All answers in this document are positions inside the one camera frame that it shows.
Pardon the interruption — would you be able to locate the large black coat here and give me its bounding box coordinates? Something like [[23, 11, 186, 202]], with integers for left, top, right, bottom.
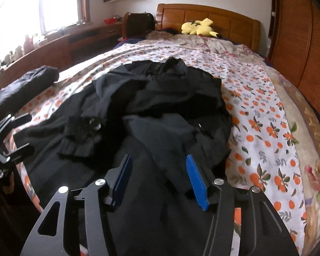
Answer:
[[14, 58, 232, 255]]

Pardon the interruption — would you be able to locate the folded black garment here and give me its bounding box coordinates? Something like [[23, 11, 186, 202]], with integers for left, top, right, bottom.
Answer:
[[0, 65, 59, 120]]

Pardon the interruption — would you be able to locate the orange print bed quilt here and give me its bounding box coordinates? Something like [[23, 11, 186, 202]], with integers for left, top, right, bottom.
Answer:
[[22, 37, 306, 254]]

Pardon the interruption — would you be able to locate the long wooden desk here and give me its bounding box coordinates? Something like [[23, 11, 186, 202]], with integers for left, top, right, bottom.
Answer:
[[0, 22, 122, 89]]

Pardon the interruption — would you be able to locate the floral mattress cover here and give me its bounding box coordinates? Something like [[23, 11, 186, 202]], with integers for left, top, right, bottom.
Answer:
[[265, 67, 320, 255]]

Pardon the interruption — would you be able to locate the red bowl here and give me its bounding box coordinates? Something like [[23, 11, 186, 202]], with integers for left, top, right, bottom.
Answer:
[[103, 18, 118, 25]]

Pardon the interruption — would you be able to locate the wooden chair with bag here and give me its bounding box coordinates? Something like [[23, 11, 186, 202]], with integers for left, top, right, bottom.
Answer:
[[122, 12, 155, 39]]

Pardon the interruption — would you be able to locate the yellow plush toy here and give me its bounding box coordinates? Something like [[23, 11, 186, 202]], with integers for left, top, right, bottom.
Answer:
[[181, 18, 221, 38]]

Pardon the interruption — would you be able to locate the wooden headboard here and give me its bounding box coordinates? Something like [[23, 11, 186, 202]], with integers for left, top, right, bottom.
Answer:
[[155, 3, 261, 53]]

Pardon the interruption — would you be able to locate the wooden louvred wardrobe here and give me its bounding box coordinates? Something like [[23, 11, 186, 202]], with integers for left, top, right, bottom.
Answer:
[[269, 0, 320, 114]]

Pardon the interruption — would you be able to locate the window with wooden frame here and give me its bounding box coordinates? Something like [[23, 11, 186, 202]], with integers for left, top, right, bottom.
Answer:
[[0, 0, 91, 49]]

